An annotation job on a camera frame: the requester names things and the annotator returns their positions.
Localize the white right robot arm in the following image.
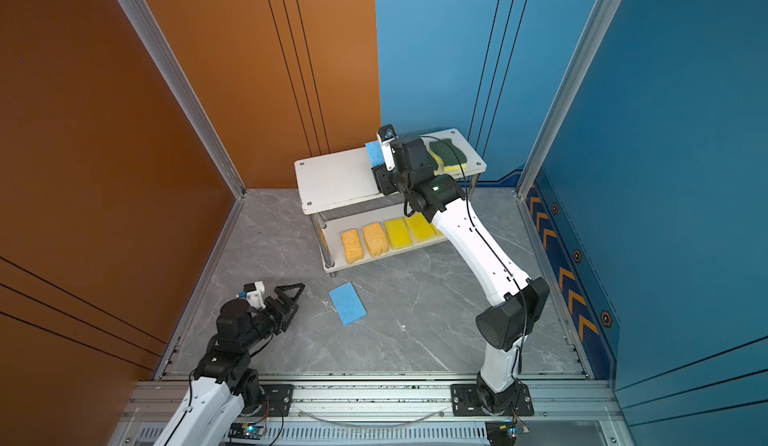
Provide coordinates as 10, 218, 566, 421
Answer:
372, 125, 550, 415

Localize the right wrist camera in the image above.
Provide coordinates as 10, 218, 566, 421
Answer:
377, 124, 397, 171

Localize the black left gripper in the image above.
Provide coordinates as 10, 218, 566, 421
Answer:
240, 283, 303, 354

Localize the orange cellulose sponge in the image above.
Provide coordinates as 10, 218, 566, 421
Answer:
341, 229, 364, 264
363, 222, 389, 257

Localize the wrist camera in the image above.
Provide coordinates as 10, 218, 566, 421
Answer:
377, 124, 397, 171
237, 281, 265, 310

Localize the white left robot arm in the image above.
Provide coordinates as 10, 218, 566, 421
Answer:
155, 282, 305, 445

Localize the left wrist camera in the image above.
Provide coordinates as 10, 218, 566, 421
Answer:
237, 281, 265, 310

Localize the left aluminium corner post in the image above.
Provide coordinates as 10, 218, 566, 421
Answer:
117, 0, 246, 200

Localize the green scrub sponge top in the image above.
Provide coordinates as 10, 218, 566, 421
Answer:
439, 139, 467, 172

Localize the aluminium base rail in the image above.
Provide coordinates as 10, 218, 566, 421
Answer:
111, 373, 633, 445

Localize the green circuit board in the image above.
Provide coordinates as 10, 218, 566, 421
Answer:
225, 422, 267, 442
485, 422, 527, 446

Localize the right green circuit board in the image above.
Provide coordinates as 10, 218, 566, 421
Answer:
485, 422, 527, 446

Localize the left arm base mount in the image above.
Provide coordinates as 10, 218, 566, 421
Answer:
241, 383, 294, 419

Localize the blue sponge bottom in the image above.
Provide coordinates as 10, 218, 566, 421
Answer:
365, 141, 386, 168

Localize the right aluminium corner post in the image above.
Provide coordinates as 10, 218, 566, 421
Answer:
516, 0, 622, 200

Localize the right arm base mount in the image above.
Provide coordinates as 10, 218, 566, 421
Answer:
450, 381, 535, 417

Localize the aluminium corner post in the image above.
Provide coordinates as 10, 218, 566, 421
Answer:
117, 0, 246, 200
516, 0, 622, 200

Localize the white two-tier metal shelf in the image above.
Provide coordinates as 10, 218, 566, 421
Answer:
294, 147, 490, 276

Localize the left green circuit board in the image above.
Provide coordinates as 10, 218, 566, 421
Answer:
225, 422, 267, 442

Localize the yellow green sponge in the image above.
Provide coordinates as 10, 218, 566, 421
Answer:
426, 141, 444, 174

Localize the blue sponge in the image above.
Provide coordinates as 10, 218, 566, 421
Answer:
365, 141, 386, 168
329, 283, 367, 326

